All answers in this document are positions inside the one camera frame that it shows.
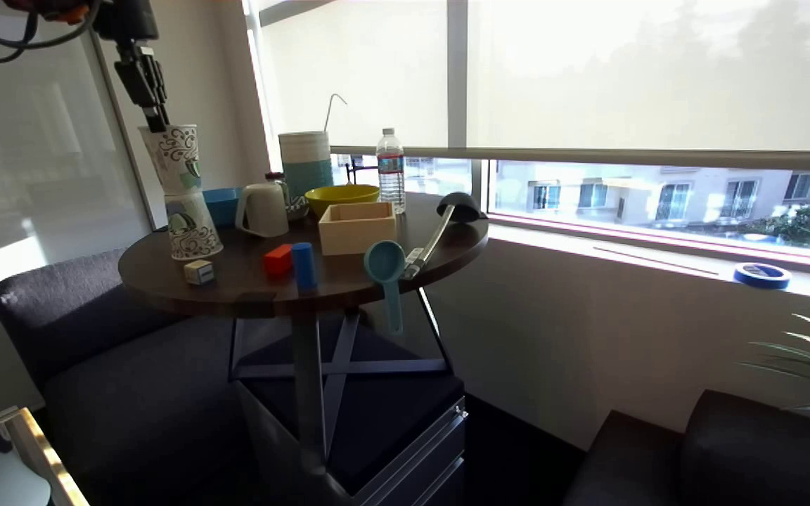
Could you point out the white roller blind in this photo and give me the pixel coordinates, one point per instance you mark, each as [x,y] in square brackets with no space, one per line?
[357,74]
[659,74]

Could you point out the thin bent rod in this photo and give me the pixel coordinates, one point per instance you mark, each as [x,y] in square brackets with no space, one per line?
[332,103]

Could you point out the black leather armchair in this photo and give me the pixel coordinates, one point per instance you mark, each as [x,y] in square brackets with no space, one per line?
[732,460]

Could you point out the blue-grey metal cross frame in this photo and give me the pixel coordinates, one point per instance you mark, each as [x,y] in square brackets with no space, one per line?
[343,366]

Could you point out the blue cup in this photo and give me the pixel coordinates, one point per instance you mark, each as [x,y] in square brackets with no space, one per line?
[305,269]

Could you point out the light wooden box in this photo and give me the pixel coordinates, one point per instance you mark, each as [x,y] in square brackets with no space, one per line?
[356,235]

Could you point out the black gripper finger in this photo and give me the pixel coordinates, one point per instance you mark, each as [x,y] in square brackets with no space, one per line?
[126,65]
[156,92]

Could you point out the dark fabric sofa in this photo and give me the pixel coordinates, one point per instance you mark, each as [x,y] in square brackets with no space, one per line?
[124,396]

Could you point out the pale yellow cube block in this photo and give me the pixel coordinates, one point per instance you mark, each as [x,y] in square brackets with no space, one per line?
[198,275]

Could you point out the white and teal canister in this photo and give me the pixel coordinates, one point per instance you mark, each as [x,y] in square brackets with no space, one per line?
[305,169]

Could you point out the yellow bowl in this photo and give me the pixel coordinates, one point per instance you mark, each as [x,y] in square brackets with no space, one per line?
[340,199]

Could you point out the whiteboard with metal frame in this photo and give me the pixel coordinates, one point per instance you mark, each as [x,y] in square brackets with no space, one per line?
[49,141]

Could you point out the patterned paper cup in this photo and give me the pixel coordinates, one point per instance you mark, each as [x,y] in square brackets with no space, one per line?
[194,235]
[171,158]

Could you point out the white mug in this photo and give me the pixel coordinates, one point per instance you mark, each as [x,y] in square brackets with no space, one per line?
[266,211]

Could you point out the teal plastic scoop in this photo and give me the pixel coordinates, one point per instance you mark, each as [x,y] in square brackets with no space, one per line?
[382,261]

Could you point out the wooden framed board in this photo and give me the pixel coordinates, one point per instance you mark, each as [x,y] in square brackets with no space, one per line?
[41,453]

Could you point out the blue tape roll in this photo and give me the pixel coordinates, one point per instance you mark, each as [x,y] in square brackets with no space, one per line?
[759,276]

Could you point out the red block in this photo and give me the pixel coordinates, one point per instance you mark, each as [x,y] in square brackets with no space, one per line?
[275,263]

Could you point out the clear plastic water bottle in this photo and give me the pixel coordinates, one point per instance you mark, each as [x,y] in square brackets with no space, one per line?
[388,173]

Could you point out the white window mullion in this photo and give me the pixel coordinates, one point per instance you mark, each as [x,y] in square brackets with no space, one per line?
[455,93]

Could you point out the dark table pedestal leg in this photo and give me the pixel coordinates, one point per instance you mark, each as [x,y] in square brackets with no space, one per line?
[306,384]

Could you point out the blue plastic bowl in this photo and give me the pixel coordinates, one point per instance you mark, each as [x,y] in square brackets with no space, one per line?
[222,207]

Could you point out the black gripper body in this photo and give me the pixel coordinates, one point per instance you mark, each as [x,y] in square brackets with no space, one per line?
[126,17]

